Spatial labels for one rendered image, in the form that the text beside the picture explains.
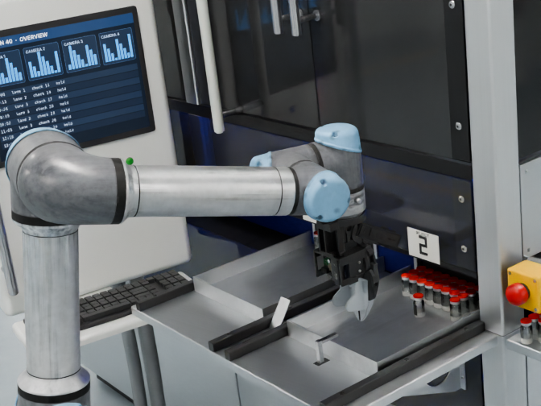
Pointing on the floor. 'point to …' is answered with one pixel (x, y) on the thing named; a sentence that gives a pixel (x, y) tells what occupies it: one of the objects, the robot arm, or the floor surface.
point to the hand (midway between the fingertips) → (363, 312)
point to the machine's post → (495, 189)
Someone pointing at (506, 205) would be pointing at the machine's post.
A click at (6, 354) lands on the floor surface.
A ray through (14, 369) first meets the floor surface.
